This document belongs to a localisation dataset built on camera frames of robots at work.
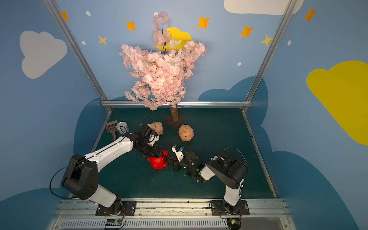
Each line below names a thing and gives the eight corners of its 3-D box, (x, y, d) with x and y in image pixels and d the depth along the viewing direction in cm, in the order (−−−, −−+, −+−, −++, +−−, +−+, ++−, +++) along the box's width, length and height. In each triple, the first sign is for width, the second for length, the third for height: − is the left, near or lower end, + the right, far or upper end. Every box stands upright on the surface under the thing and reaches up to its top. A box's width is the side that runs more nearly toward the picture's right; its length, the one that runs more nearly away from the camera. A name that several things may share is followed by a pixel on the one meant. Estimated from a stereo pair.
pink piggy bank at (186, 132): (184, 144, 101) (184, 137, 94) (177, 133, 107) (177, 126, 100) (194, 139, 104) (195, 132, 97) (187, 129, 110) (187, 122, 103)
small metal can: (116, 133, 105) (114, 130, 102) (120, 125, 110) (118, 121, 107) (127, 133, 105) (125, 130, 102) (130, 125, 110) (128, 121, 107)
